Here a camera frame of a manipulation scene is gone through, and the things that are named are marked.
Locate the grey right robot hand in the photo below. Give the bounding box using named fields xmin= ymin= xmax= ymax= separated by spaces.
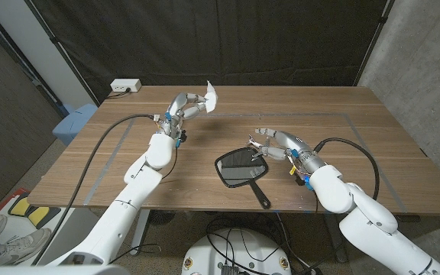
xmin=247 ymin=128 xmax=326 ymax=175

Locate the grey white sneaker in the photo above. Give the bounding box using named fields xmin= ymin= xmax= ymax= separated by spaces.
xmin=0 ymin=228 xmax=53 ymax=267

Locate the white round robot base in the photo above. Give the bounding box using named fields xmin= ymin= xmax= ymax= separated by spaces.
xmin=181 ymin=228 xmax=292 ymax=275

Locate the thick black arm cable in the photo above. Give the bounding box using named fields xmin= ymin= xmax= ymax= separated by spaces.
xmin=313 ymin=137 xmax=380 ymax=202
xmin=32 ymin=113 xmax=156 ymax=267

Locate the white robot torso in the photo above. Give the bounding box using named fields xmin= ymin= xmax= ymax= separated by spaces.
xmin=0 ymin=264 xmax=131 ymax=275

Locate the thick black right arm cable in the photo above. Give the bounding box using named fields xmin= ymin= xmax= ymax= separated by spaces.
xmin=313 ymin=137 xmax=380 ymax=202

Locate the white power strip box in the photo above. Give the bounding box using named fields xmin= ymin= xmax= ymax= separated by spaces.
xmin=109 ymin=78 xmax=143 ymax=93

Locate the black hand mirror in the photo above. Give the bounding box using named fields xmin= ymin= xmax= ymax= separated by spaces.
xmin=214 ymin=147 xmax=272 ymax=210

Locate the light blue bin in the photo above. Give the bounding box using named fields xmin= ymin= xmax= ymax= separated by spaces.
xmin=51 ymin=102 xmax=99 ymax=146

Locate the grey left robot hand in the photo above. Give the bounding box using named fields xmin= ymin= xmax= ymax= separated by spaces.
xmin=154 ymin=91 xmax=209 ymax=141

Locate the white toy plane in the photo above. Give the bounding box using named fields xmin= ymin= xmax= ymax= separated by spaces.
xmin=247 ymin=134 xmax=270 ymax=158

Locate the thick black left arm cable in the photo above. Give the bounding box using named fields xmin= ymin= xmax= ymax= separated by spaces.
xmin=32 ymin=113 xmax=156 ymax=267

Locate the grey tape outline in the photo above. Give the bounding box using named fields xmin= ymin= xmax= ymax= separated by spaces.
xmin=84 ymin=112 xmax=410 ymax=214

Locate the black backdrop stand pole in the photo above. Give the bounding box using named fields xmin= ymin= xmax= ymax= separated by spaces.
xmin=353 ymin=0 xmax=395 ymax=87
xmin=23 ymin=0 xmax=101 ymax=108

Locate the black backdrop curtain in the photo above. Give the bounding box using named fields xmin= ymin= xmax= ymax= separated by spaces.
xmin=24 ymin=0 xmax=393 ymax=104

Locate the grey table leg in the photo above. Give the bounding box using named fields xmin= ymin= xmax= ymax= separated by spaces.
xmin=322 ymin=212 xmax=348 ymax=264
xmin=129 ymin=209 xmax=152 ymax=256

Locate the white tissue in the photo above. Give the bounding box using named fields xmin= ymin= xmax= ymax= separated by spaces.
xmin=204 ymin=80 xmax=218 ymax=114

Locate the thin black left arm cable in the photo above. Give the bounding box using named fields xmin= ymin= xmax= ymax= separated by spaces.
xmin=108 ymin=146 xmax=180 ymax=265

